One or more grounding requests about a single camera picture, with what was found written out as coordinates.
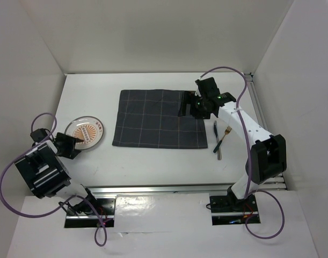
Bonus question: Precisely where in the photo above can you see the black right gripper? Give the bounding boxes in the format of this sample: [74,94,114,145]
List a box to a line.
[178,91,211,119]

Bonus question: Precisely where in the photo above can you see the orange sunburst patterned plate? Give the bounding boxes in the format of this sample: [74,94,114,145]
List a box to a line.
[64,116,105,151]

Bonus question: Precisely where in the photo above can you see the dark checked cloth placemat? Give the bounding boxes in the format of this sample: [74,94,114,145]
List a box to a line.
[112,89,208,149]

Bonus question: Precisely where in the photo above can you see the green handled gold fork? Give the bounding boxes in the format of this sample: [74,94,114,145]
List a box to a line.
[213,126,232,153]

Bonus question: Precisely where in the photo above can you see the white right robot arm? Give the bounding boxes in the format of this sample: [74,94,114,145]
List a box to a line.
[178,77,287,211]

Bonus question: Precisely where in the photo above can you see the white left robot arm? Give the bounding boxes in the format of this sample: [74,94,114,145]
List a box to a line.
[14,128,83,199]

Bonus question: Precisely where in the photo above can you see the striped handled knife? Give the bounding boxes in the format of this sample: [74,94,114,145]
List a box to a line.
[213,120,222,161]

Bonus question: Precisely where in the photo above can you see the aluminium right side rail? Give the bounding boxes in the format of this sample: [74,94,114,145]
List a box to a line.
[244,73,288,191]

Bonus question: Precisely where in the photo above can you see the aluminium rail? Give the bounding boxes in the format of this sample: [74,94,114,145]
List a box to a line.
[244,73,288,191]
[34,182,287,196]

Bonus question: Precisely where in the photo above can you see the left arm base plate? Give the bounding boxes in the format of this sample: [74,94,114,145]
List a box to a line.
[64,196,116,228]

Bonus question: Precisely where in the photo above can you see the aluminium front rail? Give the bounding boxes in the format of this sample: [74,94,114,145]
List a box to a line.
[34,182,287,196]

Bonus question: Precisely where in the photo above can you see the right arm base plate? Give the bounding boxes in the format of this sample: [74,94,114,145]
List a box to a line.
[206,195,260,226]

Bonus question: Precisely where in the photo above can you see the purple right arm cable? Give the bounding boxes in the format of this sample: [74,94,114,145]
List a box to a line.
[196,66,285,239]

